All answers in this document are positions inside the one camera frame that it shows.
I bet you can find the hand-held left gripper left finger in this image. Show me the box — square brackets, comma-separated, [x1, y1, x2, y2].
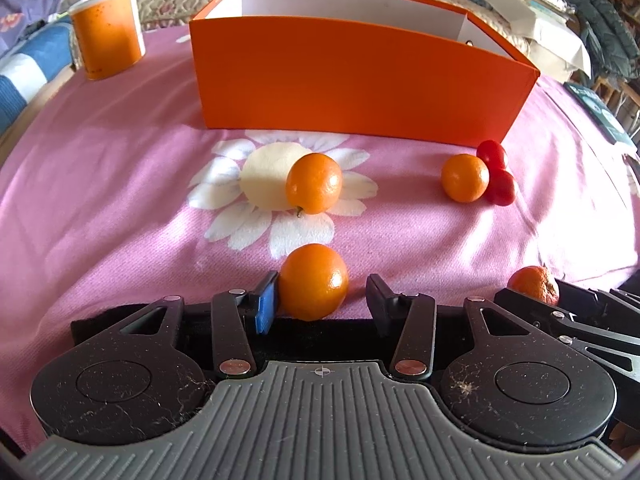
[106, 270, 280, 381]

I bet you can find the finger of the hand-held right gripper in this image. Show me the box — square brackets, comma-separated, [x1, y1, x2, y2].
[494, 286, 640, 377]
[558, 279, 640, 332]

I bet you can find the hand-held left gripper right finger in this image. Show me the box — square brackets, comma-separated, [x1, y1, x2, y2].
[365, 273, 540, 381]

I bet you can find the round orange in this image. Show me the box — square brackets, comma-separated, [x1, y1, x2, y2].
[278, 243, 350, 322]
[441, 153, 491, 204]

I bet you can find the wrinkled orange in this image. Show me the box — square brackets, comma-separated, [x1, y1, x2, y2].
[506, 265, 560, 307]

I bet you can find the orange cardboard box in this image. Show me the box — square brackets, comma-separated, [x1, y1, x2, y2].
[189, 0, 542, 149]

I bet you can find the orange with stem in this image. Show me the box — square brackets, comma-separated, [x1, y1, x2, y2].
[285, 152, 344, 217]

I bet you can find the red cherry tomato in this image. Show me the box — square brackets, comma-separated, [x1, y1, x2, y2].
[486, 168, 516, 207]
[476, 140, 509, 172]

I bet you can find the pink flower print cloth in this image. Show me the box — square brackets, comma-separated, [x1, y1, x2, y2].
[0, 25, 640, 461]

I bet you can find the teal book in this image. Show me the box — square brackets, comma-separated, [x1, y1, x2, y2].
[564, 81, 638, 147]

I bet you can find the dark green puffer jacket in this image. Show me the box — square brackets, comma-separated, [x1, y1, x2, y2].
[547, 0, 640, 81]

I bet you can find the orange and white cup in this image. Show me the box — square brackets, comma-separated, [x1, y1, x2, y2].
[67, 0, 147, 81]

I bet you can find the blue white striped cloth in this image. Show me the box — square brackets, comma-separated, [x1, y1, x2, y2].
[0, 22, 76, 136]

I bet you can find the purple floral cloth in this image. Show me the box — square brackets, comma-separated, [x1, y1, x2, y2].
[0, 0, 71, 56]

